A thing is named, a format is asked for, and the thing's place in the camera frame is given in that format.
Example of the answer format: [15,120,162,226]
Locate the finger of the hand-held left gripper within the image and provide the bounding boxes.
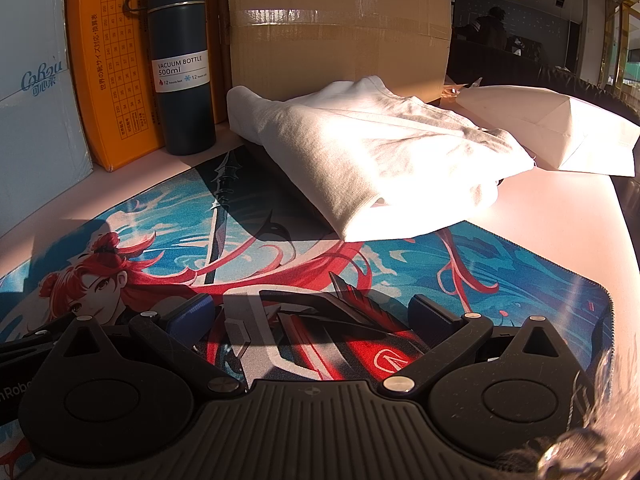
[0,326,65,362]

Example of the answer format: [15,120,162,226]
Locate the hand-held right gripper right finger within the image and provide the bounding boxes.
[376,294,570,401]

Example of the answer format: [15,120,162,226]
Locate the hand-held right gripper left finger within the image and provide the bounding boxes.
[51,294,246,401]

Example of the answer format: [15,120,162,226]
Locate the white shirt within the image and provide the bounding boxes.
[226,75,536,242]

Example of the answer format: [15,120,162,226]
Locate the printed desk mat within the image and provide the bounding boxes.
[0,147,615,467]

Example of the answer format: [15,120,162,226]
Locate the light blue cardboard box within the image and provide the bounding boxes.
[0,0,95,238]

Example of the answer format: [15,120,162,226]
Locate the dark blue vacuum bottle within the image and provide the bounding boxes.
[124,0,217,156]

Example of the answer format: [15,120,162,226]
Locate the furry sleeve cuff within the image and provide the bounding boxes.
[500,340,640,480]

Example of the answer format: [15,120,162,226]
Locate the white paper bag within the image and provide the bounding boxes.
[456,85,640,177]

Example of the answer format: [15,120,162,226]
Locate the orange cardboard box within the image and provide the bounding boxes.
[65,0,228,172]

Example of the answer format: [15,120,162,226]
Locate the brown cardboard box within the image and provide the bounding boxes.
[226,0,453,106]

